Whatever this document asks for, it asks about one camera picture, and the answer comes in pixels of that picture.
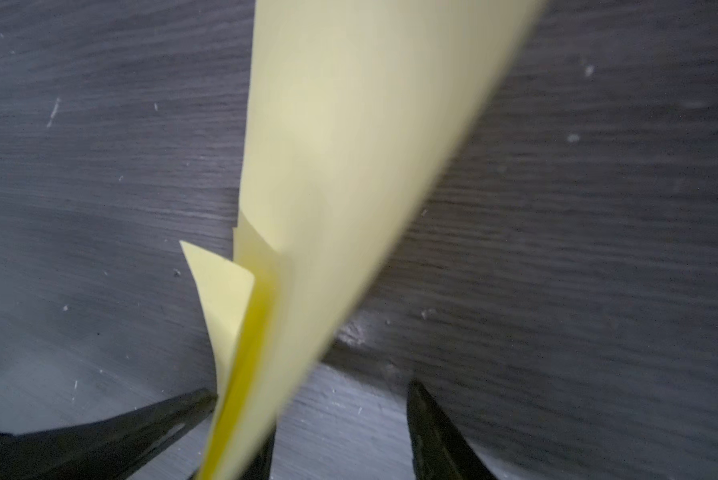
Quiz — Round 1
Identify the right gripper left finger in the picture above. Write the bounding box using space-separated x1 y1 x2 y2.
238 425 277 480

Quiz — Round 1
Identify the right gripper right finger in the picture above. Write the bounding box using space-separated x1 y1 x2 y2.
406 380 497 480

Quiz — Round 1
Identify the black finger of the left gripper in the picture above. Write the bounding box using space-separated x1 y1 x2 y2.
0 388 217 479

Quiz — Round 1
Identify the yellow square paper sheet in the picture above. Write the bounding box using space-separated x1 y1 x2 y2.
182 1 543 479

